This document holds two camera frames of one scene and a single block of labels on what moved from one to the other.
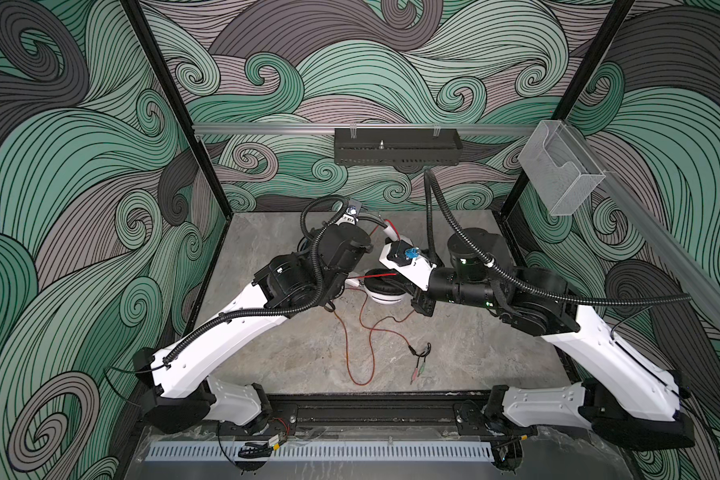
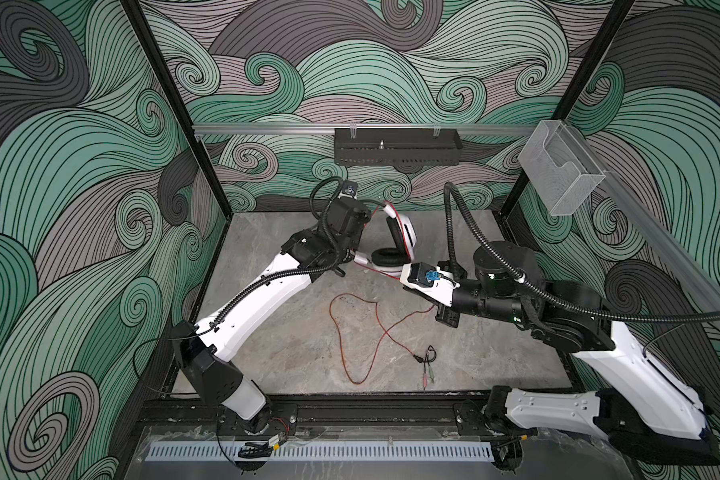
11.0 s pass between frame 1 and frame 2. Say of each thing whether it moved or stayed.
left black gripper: moved
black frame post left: stayed
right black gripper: moved
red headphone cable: moved
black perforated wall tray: stayed
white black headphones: moved
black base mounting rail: stayed
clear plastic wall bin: stayed
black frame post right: stayed
